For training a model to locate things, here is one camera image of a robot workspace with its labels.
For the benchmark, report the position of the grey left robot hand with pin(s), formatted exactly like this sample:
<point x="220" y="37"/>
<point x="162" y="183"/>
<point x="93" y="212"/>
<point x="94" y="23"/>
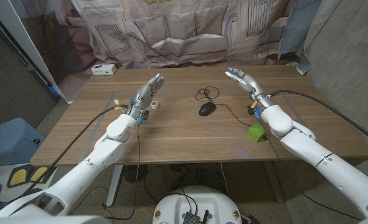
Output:
<point x="144" y="96"/>

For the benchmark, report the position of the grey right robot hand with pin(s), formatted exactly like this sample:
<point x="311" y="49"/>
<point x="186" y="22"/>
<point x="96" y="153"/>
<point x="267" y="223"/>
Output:
<point x="252" y="85"/>

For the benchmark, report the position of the black computer mouse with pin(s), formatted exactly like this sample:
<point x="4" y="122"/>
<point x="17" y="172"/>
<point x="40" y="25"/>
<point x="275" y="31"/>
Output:
<point x="207" y="109"/>

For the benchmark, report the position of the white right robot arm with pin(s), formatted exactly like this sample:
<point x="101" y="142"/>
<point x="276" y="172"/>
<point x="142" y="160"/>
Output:
<point x="302" y="146"/>

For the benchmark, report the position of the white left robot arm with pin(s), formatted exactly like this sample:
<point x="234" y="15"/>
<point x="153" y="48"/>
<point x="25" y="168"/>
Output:
<point x="109" y="149"/>

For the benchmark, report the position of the white tape roll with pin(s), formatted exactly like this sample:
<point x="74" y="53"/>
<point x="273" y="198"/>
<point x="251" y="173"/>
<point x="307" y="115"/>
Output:
<point x="154" y="107"/>

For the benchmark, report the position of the grey marking tape outline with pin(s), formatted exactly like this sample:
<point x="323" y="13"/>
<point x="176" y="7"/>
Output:
<point x="177" y="91"/>

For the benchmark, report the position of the green block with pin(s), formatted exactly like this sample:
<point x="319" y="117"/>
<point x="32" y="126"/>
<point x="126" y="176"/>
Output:
<point x="254" y="132"/>

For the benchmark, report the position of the white power strip box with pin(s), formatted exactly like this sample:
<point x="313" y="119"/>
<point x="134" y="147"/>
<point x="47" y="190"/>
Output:
<point x="103" y="69"/>

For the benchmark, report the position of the printed sofa room backdrop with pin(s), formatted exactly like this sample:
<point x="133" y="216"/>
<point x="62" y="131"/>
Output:
<point x="183" y="37"/>

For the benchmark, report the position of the round black fan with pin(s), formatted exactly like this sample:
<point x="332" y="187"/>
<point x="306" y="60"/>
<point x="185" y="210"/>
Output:
<point x="135" y="173"/>

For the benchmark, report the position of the white table leg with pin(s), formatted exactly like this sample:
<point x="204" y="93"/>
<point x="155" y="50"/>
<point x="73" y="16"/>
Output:
<point x="113" y="186"/>

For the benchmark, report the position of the grey table leg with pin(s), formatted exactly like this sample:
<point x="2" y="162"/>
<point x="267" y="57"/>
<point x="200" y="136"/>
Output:
<point x="274" y="183"/>

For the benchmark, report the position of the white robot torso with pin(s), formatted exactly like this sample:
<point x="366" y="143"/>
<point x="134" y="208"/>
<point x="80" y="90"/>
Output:
<point x="199" y="202"/>

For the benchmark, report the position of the black electronics module with antenna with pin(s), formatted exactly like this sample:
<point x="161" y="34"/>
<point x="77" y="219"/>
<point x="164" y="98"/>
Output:
<point x="191" y="217"/>

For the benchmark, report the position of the blue plastic bin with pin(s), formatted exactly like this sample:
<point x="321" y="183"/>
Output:
<point x="9" y="143"/>

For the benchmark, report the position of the white pad with yellow footprints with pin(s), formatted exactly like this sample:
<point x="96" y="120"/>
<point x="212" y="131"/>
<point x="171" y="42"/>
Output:
<point x="18" y="177"/>

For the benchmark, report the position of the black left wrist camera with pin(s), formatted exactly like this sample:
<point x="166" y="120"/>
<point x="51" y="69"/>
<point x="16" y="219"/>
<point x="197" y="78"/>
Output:
<point x="145" y="116"/>

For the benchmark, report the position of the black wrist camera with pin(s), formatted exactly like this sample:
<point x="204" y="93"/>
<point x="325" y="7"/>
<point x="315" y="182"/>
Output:
<point x="251" y="110"/>
<point x="145" y="116"/>

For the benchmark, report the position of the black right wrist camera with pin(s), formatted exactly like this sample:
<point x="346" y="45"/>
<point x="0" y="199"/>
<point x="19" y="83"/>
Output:
<point x="251" y="110"/>

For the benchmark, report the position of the white partition frame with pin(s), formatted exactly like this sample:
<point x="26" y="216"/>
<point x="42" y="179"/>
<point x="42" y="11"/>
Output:
<point x="23" y="37"/>

